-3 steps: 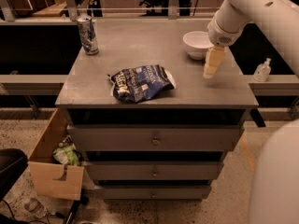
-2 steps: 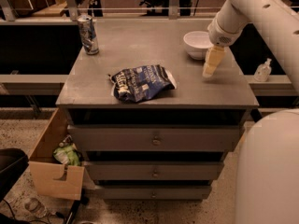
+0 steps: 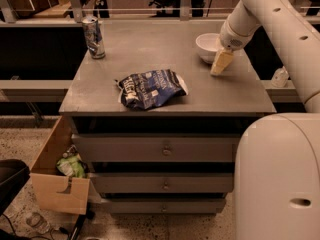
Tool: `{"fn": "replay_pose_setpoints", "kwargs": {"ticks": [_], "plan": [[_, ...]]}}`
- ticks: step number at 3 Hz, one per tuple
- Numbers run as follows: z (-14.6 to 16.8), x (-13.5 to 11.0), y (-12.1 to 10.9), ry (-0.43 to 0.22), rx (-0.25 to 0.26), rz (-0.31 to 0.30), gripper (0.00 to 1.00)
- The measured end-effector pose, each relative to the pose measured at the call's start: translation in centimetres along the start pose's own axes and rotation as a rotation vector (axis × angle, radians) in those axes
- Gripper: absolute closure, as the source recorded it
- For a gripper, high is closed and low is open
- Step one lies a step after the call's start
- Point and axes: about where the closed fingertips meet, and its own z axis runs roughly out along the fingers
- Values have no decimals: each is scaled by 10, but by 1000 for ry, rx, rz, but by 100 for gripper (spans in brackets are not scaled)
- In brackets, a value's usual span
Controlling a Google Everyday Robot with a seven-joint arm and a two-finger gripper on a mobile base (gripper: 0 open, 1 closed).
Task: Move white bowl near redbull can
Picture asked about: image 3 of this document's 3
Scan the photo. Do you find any clear plastic bottle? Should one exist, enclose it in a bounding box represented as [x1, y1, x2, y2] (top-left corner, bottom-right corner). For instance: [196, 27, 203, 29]
[26, 212, 50, 234]

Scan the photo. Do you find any drawer knob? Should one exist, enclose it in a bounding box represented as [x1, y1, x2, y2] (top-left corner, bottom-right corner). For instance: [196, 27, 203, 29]
[162, 182, 169, 191]
[162, 146, 172, 156]

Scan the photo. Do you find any white bowl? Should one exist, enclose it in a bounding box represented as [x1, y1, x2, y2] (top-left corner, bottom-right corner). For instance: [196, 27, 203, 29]
[196, 33, 221, 64]

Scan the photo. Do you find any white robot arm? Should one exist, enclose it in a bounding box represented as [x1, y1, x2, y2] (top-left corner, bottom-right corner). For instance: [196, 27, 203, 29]
[211, 0, 320, 240]

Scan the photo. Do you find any blue chip bag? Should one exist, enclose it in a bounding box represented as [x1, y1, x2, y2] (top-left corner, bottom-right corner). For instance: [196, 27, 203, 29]
[116, 69, 188, 110]

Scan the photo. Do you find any grey drawer cabinet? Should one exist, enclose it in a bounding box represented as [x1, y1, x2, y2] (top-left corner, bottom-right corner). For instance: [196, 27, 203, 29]
[60, 20, 275, 214]

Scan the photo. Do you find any top drawer knob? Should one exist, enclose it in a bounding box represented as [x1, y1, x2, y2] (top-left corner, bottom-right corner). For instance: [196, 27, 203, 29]
[162, 146, 172, 156]

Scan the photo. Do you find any middle drawer knob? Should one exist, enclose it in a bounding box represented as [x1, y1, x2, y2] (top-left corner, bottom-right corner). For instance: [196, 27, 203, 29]
[162, 182, 169, 191]

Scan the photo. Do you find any green snack bag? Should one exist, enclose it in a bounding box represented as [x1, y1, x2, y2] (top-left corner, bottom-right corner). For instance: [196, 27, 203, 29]
[56, 156, 86, 178]

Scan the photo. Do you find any cardboard box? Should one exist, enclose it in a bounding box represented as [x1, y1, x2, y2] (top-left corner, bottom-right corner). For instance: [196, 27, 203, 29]
[30, 117, 89, 215]

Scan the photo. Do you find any redbull can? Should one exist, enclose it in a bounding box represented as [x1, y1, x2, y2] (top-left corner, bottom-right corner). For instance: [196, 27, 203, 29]
[82, 15, 105, 59]

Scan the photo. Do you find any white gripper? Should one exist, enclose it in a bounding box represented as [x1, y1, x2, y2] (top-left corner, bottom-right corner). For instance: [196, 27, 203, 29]
[210, 21, 252, 76]

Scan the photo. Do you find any clear sanitizer bottle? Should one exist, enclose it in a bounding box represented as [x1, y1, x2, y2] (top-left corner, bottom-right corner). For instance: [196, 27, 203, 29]
[271, 67, 289, 88]

